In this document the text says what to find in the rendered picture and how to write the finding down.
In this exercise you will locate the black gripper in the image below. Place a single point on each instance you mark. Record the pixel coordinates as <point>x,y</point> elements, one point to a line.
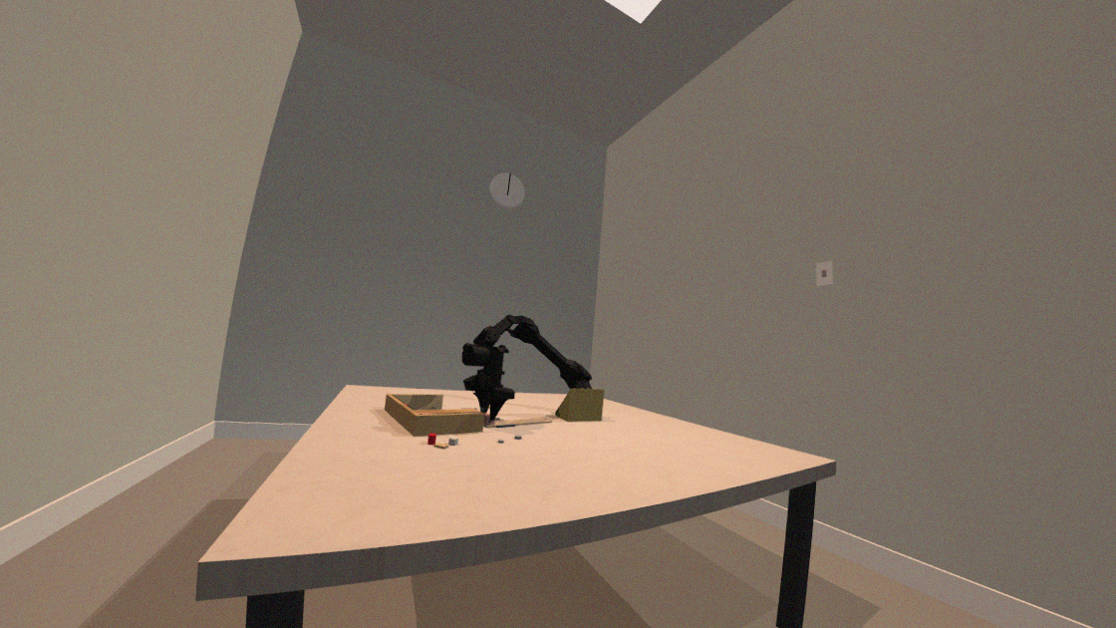
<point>493,395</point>

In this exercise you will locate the orange strip with blue dots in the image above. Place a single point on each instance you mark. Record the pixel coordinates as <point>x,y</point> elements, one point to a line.
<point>536,421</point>

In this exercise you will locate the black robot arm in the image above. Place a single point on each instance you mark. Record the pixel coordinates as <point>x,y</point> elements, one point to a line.
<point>482,354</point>

